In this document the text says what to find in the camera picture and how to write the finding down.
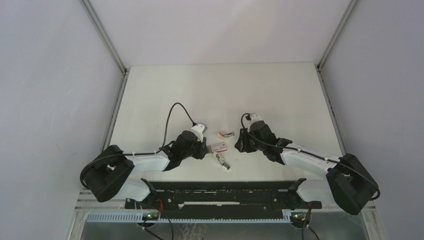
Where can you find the red white staple box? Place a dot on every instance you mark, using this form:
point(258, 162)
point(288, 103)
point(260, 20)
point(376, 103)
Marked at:
point(217, 148)

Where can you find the right green circuit board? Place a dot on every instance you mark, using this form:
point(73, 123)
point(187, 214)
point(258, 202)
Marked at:
point(299, 217)

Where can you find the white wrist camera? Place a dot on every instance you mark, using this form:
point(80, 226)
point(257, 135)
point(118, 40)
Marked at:
point(199, 130)
point(253, 118)

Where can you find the white slotted cable duct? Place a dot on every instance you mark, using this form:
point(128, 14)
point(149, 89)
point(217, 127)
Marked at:
point(132, 217)

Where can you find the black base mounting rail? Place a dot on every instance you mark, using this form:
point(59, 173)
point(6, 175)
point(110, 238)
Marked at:
point(227, 199)

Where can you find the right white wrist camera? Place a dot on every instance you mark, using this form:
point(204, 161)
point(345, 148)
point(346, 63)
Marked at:
point(253, 118)

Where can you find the green circuit board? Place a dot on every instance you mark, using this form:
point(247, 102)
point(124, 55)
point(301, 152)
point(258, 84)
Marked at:
point(150, 217)
point(299, 217)

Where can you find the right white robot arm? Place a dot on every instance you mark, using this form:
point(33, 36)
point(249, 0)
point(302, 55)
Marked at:
point(343, 180)

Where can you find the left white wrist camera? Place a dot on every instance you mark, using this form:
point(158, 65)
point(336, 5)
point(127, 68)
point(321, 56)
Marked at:
point(199, 130)

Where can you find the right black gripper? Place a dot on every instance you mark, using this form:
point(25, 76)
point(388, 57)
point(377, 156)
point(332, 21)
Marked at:
point(242, 144)

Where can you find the left green circuit board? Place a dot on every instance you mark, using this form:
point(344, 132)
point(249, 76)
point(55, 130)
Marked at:
point(150, 217)

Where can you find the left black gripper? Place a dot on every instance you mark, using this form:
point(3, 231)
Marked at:
point(202, 149)

